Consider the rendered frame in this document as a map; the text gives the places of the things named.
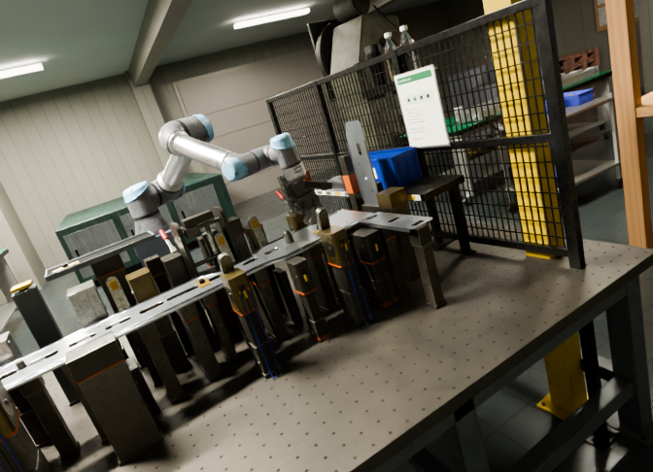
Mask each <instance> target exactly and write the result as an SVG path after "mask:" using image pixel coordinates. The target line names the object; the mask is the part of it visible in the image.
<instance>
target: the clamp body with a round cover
mask: <svg viewBox="0 0 653 472"><path fill-rule="evenodd" d="M125 277H126V280H127V281H128V284H129V286H130V288H131V293H132V294H133V295H134V297H135V299H136V301H137V302H136V303H137V304H138V303H140V302H142V301H144V300H147V299H149V298H151V297H153V296H155V295H158V294H159V291H158V289H157V287H156V285H155V281H154V279H153V276H152V273H151V272H150V270H149V269H148V268H147V267H144V268H142V269H139V270H137V271H135V272H132V273H130V274H128V275H126V276H125ZM154 323H155V326H156V329H157V331H158V333H159V339H160V341H161V343H162V346H163V348H164V349H165V351H166V353H167V356H168V357H169V360H170V362H171V364H172V367H173V369H174V371H175V373H176V374H178V373H179V372H181V371H183V370H185V369H187V368H188V367H190V366H191V363H190V361H189V360H188V358H187V355H186V353H185V351H184V347H183V346H182V344H181V342H180V339H179V337H178V335H177V333H176V330H175V329H174V328H173V326H172V325H171V322H170V320H169V318H168V317H167V315H166V316H164V317H162V318H160V319H158V320H155V321H154Z"/></svg>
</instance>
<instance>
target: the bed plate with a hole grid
mask: <svg viewBox="0 0 653 472"><path fill-rule="evenodd" d="M582 240H583V248H584V255H585V262H586V267H584V268H583V269H582V270H580V269H574V268H569V261H568V257H566V256H560V255H556V256H554V257H553V258H551V259H548V258H542V257H536V256H530V255H526V251H523V250H517V249H510V248H505V247H498V246H492V245H485V244H479V243H472V242H469V244H470V248H471V249H472V250H475V251H476V252H475V253H473V254H472V255H466V254H461V253H457V251H459V250H460V249H461V248H460V243H459V240H455V241H454V242H452V243H450V244H449V245H447V246H445V247H444V248H442V249H440V250H438V251H433V254H434V259H435V263H436V267H437V271H438V276H439V280H440V283H441V287H442V292H443V296H444V299H446V300H447V303H446V304H444V305H443V306H441V307H440V308H438V309H434V308H432V307H429V306H427V305H426V302H427V299H426V295H425V290H424V286H423V282H422V278H421V276H420V277H418V278H416V279H415V280H413V281H407V280H406V283H407V286H408V287H409V288H410V291H409V292H407V293H405V294H404V295H402V296H401V297H400V296H397V295H396V297H397V298H398V300H397V301H396V302H395V304H396V305H397V306H396V307H394V304H392V305H390V306H388V307H387V308H385V309H383V308H381V307H378V306H376V305H373V304H371V303H369V301H368V299H369V296H368V292H367V289H366V287H365V286H362V288H363V292H364V295H365V298H366V302H367V305H368V309H369V312H370V314H371V316H372V317H373V320H376V322H373V320H371V322H373V324H372V325H371V324H370V322H369V321H368V322H367V323H368V324H370V326H369V327H367V324H366V323H365V324H364V325H362V326H360V327H358V326H356V325H354V324H352V323H350V322H348V321H346V320H345V319H344V317H345V313H344V310H343V307H342V304H341V301H339V302H337V301H336V303H337V304H338V305H339V308H337V309H335V310H334V311H332V312H330V313H328V312H326V311H324V310H322V309H321V310H322V315H323V316H324V317H325V319H326V324H327V327H328V330H329V331H330V332H331V334H332V336H330V337H329V338H327V339H328V340H330V341H331V342H330V343H328V342H327V339H325V340H324V341H323V342H321V343H320V342H319V341H317V340H315V339H314V338H312V337H311V336H310V329H309V326H308V323H307V320H306V318H307V316H306V315H305V313H304V312H305V310H304V307H303V304H302V301H301V299H300V296H299V293H298V292H296V291H295V287H294V284H293V281H292V277H291V274H290V271H289V268H288V265H287V262H286V260H284V261H281V262H278V263H275V264H274V265H275V268H276V269H277V268H281V269H284V270H286V272H287V275H288V277H289V280H290V283H291V286H292V291H293V294H294V297H295V300H296V303H297V306H298V308H299V311H300V314H301V316H302V319H303V322H301V323H300V324H295V323H293V322H292V321H290V319H289V316H288V313H287V310H284V311H282V312H281V314H282V317H283V319H284V322H285V325H286V328H287V330H288V332H289V333H290V334H291V336H289V337H288V338H286V339H284V340H283V341H281V342H278V341H276V340H275V339H274V338H272V337H271V336H270V335H268V334H267V333H266V335H267V338H268V339H270V341H271V344H272V346H273V349H274V352H275V354H276V356H277V359H278V361H279V364H280V365H282V368H283V369H282V370H281V371H282V373H284V375H282V376H281V375H280V374H281V373H280V371H279V372H277V374H278V375H280V377H279V378H276V376H277V375H276V374H274V375H273V376H274V378H276V380H274V381H273V380H272V379H273V378H272V376H271V377H269V378H267V379H265V378H264V377H263V376H262V375H261V374H260V373H259V372H258V371H257V369H256V367H255V362H254V360H253V357H252V355H251V352H250V349H249V347H248V346H247V344H246V341H245V339H244V336H243V334H242V335H240V336H238V337H236V338H234V339H233V340H232V342H233V345H234V347H235V350H236V351H237V353H238V354H239V355H240V358H239V359H238V360H236V361H234V362H233V363H231V364H230V363H229V362H228V361H227V360H226V359H225V358H224V357H223V349H222V347H221V344H219V345H218V346H216V347H215V348H214V349H213V351H214V354H215V356H216V358H217V361H218V363H219V365H220V367H221V368H222V370H223V372H224V375H222V376H220V377H219V378H218V379H216V380H214V381H213V382H210V381H209V379H208V378H207V377H206V375H205V374H204V372H203V371H202V370H201V368H200V362H199V360H198V358H197V356H196V354H193V355H191V356H190V357H188V360H189V361H190V363H191V366H190V367H188V368H187V369H185V370H183V371H181V372H179V373H178V374H176V375H177V378H178V380H179V382H180V383H181V385H182V387H183V389H184V390H185V392H186V394H187V396H186V397H185V398H183V399H181V400H179V401H178V402H176V403H174V404H172V403H171V401H170V399H169V397H168V395H167V393H166V391H165V389H164V384H161V385H159V386H157V387H154V384H153V379H152V377H151V375H150V373H149V371H148V369H147V367H145V368H143V369H141V372H142V374H143V376H144V378H145V380H146V382H147V384H148V386H149V388H150V390H151V393H152V395H153V397H154V399H155V403H156V405H157V407H158V410H159V413H157V414H155V415H153V417H154V419H155V423H158V425H159V427H160V430H161V432H162V435H163V437H164V440H163V441H162V442H160V443H159V444H157V445H155V446H154V447H152V448H150V449H149V450H147V451H146V452H144V453H142V454H141V455H138V456H137V457H135V458H134V459H132V460H130V461H129V462H127V463H126V464H125V465H123V466H122V467H120V465H119V460H118V456H117V454H116V453H115V451H114V449H113V447H112V445H111V443H110V442H108V443H106V444H104V445H102V444H101V440H100V436H99V434H98V432H97V430H96V429H95V427H94V425H93V423H92V421H91V419H90V417H89V416H88V414H87V412H86V409H85V407H84V405H83V404H82V402H81V401H80V402H78V403H76V404H75V405H73V406H71V407H70V406H69V401H68V399H67V397H66V396H65V394H64V392H63V390H62V388H61V387H60V385H59V383H58V381H57V379H56V377H55V376H54V374H53V372H52V371H51V372H49V373H47V374H45V375H43V376H42V377H43V379H44V380H45V386H46V388H47V390H48V392H49V394H50V395H51V397H52V400H53V401H54V403H55V404H56V407H57V409H58V410H59V412H60V414H61V416H62V417H63V418H64V420H65V422H66V424H67V425H68V427H69V429H70V431H71V433H72V434H73V436H74V438H75V440H76V441H77V440H78V441H79V443H80V452H79V453H77V454H75V455H73V456H71V457H69V458H68V459H66V460H64V461H62V462H61V460H60V454H59V453H58V451H57V449H56V447H55V446H54V444H53V442H51V443H49V444H47V445H46V446H45V447H43V448H41V451H42V452H43V454H44V456H45V457H46V459H47V461H48V462H49V464H50V466H51V467H52V470H53V472H373V471H374V470H376V469H377V468H378V467H380V466H381V465H383V464H384V463H385V462H387V461H388V460H389V459H391V458H392V457H393V456H395V455H396V454H398V453H399V452H400V451H402V450H403V449H405V448H406V447H407V446H409V445H410V444H411V443H413V442H414V441H415V440H417V439H418V438H419V437H421V436H422V435H423V434H425V433H426V432H428V431H429V430H430V429H432V428H433V427H434V426H436V425H437V424H438V423H440V422H441V421H443V420H444V419H445V418H447V417H448V416H450V415H451V414H452V413H454V412H455V411H456V410H458V409H459V408H460V407H462V406H463V405H464V404H465V403H466V402H467V401H469V400H470V399H472V398H473V397H474V396H476V395H477V394H478V393H480V392H481V391H482V390H484V389H485V388H487V387H488V386H489V385H491V384H492V383H494V382H495V381H496V380H498V379H499V378H500V377H502V376H503V375H504V374H506V373H507V372H508V371H510V370H511V369H512V368H514V367H515V366H517V365H518V364H519V363H521V362H522V361H523V360H525V359H526V358H527V357H529V356H530V355H531V354H533V353H534V352H536V351H537V350H539V349H540V348H541V347H543V346H544V345H545V344H547V343H548V342H549V341H551V340H552V339H553V338H555V337H556V336H557V335H559V334H560V333H562V332H563V331H564V330H566V329H567V328H568V327H570V326H571V325H572V324H574V323H575V322H576V321H578V320H579V319H581V318H582V317H584V316H585V315H586V314H588V313H589V312H590V311H592V310H593V309H594V308H596V307H597V306H598V305H600V304H601V303H602V302H603V301H604V300H606V299H607V298H608V297H610V296H611V295H612V294H614V293H615V292H616V291H618V290H619V289H620V288H622V287H623V286H625V285H626V284H628V283H629V282H630V281H632V280H633V279H634V278H636V277H637V276H638V275H640V274H641V273H642V272H644V271H645V270H646V269H648V268H649V267H651V266H652V265H653V249H647V248H641V247H634V246H627V245H621V244H614V243H607V242H601V241H595V240H588V239H582Z"/></svg>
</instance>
